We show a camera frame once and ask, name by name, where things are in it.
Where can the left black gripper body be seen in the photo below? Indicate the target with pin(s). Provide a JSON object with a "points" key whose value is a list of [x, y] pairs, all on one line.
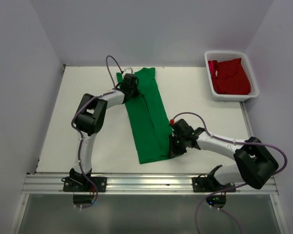
{"points": [[134, 91]]}

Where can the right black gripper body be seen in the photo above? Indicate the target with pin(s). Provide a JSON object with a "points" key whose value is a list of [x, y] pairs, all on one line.
{"points": [[178, 146]]}

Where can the green t shirt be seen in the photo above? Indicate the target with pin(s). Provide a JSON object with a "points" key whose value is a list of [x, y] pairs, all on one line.
{"points": [[148, 119]]}

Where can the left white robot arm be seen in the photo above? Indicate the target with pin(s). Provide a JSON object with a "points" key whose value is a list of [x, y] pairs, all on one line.
{"points": [[89, 120]]}

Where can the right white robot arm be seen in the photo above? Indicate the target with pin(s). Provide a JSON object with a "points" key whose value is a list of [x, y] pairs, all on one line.
{"points": [[253, 163]]}

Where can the red t shirt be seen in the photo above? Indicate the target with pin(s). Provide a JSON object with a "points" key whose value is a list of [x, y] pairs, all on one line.
{"points": [[229, 78]]}

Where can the white plastic basket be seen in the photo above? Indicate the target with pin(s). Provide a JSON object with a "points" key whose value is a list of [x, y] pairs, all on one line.
{"points": [[229, 55]]}

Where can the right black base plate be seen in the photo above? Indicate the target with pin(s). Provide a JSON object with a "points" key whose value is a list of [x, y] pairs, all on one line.
{"points": [[202, 184]]}

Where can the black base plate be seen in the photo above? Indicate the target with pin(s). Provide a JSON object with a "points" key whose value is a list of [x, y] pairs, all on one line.
{"points": [[202, 184], [98, 184]]}

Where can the side aluminium rail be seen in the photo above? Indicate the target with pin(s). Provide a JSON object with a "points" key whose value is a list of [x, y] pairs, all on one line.
{"points": [[246, 119]]}

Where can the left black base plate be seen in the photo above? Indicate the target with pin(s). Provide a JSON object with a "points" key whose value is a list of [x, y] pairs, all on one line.
{"points": [[98, 184]]}

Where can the aluminium mounting rail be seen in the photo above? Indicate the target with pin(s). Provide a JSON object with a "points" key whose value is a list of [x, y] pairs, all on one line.
{"points": [[117, 184]]}

